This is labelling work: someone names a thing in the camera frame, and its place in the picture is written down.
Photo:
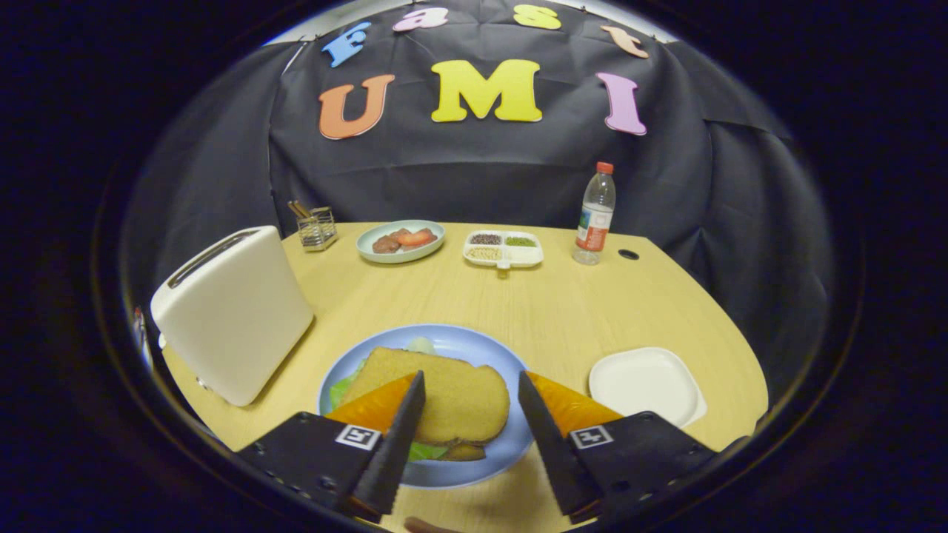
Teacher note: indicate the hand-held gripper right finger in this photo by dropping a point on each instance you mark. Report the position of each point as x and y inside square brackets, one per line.
[552, 451]

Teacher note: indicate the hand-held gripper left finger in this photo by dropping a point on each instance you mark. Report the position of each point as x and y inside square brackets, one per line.
[392, 459]

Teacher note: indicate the green lettuce leaf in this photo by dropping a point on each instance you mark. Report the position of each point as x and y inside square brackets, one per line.
[342, 389]

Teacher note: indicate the light brown bread slice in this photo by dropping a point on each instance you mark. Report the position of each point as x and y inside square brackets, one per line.
[459, 400]

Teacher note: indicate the dark brown toast slice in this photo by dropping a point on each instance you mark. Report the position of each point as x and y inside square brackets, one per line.
[463, 452]

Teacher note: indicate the small white square plate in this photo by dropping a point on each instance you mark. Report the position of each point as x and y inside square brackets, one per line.
[644, 381]

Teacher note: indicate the blue round plate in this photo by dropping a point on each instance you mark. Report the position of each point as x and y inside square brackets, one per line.
[459, 340]

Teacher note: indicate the white divided seasoning dish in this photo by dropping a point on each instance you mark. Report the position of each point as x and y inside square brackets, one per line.
[527, 255]

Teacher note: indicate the white toaster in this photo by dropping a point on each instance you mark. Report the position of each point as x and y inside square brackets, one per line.
[237, 318]

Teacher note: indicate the pale green round plate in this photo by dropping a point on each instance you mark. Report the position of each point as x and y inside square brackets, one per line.
[366, 250]

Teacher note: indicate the brown meat slice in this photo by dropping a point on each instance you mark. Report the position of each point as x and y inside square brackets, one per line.
[385, 244]

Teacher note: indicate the red tomato slice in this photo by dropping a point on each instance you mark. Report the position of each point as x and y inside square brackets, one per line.
[418, 237]

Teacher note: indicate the clear red-capped water bottle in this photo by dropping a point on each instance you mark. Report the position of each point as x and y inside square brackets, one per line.
[594, 222]

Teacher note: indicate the metal utensil holder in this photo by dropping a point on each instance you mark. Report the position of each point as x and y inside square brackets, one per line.
[318, 233]

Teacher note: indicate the black backdrop cloth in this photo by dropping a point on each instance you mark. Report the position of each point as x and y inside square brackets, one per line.
[481, 170]

